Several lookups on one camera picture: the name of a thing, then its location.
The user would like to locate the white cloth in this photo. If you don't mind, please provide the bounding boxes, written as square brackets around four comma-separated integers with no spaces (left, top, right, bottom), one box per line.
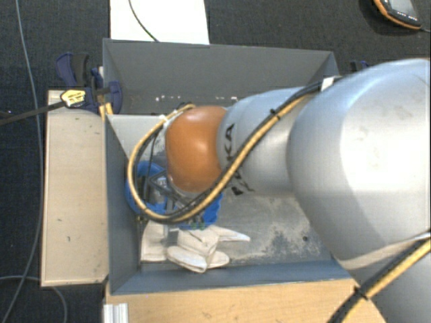
[140,220,252,274]

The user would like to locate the grey metal bin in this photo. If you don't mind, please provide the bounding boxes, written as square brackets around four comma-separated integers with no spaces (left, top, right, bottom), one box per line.
[102,38,355,296]

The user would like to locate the pale wood flat board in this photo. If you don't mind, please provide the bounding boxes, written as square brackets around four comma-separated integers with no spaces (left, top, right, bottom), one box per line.
[40,89,110,287]

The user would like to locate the blue round plastic thing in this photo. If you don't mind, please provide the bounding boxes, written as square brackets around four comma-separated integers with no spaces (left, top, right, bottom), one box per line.
[124,161,224,231]

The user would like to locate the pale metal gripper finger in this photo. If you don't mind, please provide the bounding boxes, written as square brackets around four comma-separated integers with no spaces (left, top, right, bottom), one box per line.
[165,227,180,249]

